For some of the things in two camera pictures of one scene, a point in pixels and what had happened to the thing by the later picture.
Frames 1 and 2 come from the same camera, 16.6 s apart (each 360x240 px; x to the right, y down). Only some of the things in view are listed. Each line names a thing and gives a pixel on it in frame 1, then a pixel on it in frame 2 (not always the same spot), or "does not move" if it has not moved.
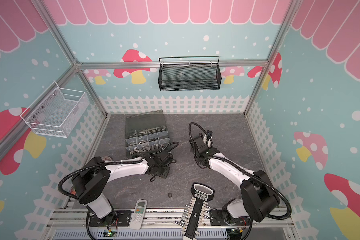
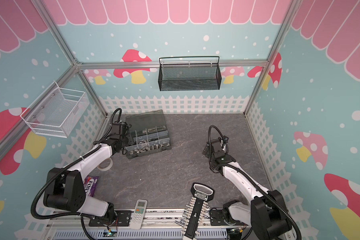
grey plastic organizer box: x=145 y=132 does not move
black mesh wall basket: x=189 y=73 does not move
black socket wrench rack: x=196 y=211 does not move
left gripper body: x=163 y=171 to x=124 y=139
